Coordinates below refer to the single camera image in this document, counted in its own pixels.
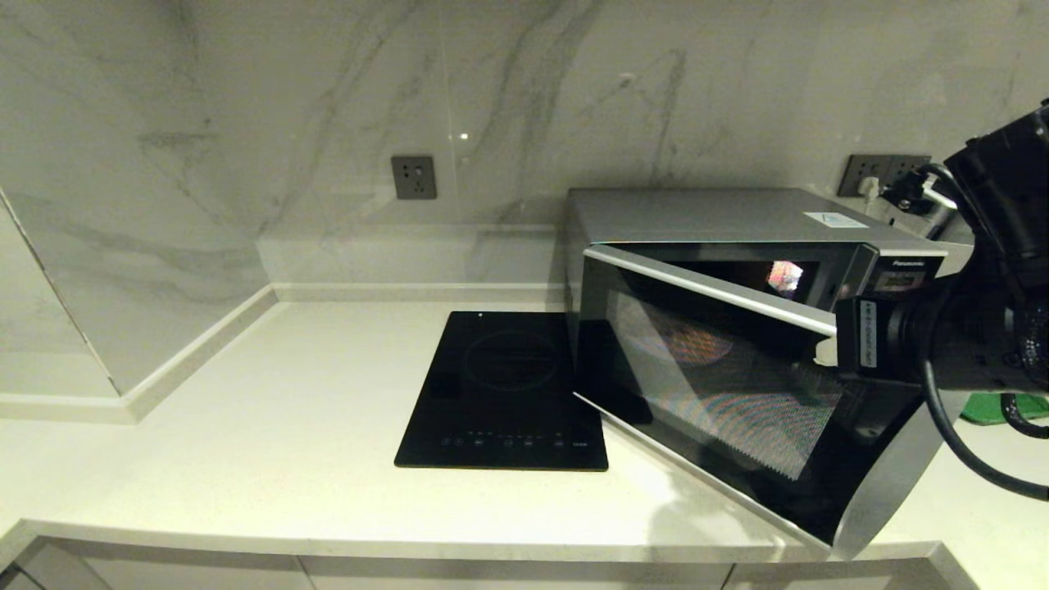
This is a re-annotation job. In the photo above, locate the dark glass microwave door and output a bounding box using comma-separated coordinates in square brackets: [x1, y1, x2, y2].
[572, 244, 951, 562]

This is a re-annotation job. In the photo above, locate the silver Panasonic microwave oven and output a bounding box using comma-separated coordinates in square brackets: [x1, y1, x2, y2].
[564, 188, 976, 329]

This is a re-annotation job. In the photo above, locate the green plastic tray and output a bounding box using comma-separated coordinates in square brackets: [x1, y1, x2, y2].
[963, 392, 1049, 427]

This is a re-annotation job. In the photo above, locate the black induction cooktop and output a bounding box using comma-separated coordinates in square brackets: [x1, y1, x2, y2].
[394, 311, 609, 472]

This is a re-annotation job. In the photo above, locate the grey angled cabinet panel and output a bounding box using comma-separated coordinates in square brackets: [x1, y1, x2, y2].
[16, 541, 111, 590]

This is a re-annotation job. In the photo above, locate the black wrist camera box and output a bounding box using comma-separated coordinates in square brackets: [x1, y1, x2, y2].
[834, 297, 884, 376]

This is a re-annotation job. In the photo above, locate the grey double wall socket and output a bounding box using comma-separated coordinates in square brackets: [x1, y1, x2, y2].
[837, 154, 931, 197]

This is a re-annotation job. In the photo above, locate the grey single wall socket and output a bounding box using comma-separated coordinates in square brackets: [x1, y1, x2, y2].
[391, 155, 438, 201]

